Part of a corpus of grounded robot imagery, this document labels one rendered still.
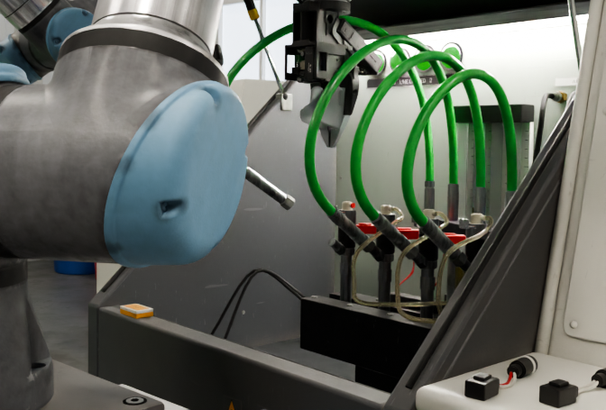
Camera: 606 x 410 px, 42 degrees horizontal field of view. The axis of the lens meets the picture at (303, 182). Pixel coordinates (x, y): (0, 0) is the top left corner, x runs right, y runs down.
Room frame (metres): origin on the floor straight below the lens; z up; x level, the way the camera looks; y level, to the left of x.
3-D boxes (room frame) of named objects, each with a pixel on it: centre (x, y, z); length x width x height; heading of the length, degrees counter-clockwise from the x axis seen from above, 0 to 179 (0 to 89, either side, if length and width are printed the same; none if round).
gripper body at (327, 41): (1.17, -0.03, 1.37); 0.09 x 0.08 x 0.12; 132
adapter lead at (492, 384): (0.78, -0.21, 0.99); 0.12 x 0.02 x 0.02; 139
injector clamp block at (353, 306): (1.12, -0.15, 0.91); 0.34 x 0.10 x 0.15; 42
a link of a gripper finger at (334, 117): (1.16, -0.04, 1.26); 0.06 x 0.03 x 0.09; 132
